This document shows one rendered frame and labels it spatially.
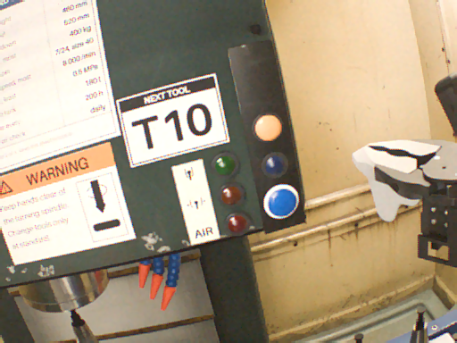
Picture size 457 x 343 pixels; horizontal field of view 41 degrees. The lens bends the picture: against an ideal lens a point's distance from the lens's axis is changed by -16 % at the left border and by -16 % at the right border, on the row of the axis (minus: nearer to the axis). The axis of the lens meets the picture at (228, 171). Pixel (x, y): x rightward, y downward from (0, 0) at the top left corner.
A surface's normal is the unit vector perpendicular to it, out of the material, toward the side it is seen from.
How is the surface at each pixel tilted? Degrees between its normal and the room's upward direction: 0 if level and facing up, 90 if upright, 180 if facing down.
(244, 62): 90
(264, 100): 90
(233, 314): 90
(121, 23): 90
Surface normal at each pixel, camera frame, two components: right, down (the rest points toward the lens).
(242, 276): 0.20, 0.34
